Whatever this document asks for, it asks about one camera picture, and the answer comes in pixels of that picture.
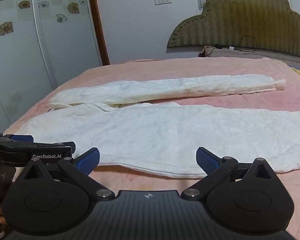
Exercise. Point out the white flowered wardrobe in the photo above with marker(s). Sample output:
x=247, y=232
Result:
x=27, y=42

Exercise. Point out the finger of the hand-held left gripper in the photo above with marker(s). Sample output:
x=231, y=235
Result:
x=65, y=145
x=22, y=138

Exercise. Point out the brown wooden frame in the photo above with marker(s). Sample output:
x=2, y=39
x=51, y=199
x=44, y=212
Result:
x=97, y=22

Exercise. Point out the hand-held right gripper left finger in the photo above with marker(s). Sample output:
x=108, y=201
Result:
x=88, y=161

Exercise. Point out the grey pillow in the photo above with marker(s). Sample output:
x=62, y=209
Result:
x=252, y=54

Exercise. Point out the olive padded headboard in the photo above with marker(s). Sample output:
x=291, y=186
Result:
x=242, y=17

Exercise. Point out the white textured towel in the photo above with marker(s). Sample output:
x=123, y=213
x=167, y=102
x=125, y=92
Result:
x=165, y=132

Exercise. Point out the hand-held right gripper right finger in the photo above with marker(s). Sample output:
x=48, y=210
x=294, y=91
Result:
x=207, y=160

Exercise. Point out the pink blanket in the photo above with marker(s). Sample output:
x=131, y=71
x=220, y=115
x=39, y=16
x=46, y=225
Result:
x=150, y=67

